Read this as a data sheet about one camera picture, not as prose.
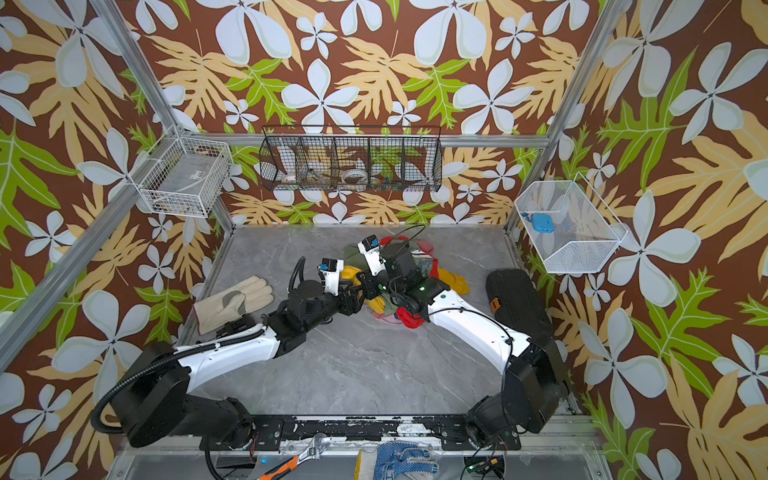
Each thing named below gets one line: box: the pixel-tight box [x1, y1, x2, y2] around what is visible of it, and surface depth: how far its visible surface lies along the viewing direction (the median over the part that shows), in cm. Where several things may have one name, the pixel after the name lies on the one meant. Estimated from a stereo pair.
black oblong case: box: [485, 268, 555, 339], surface depth 97 cm
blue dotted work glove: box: [373, 440, 439, 480], surface depth 70 cm
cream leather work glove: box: [193, 275, 275, 336], surface depth 99 cm
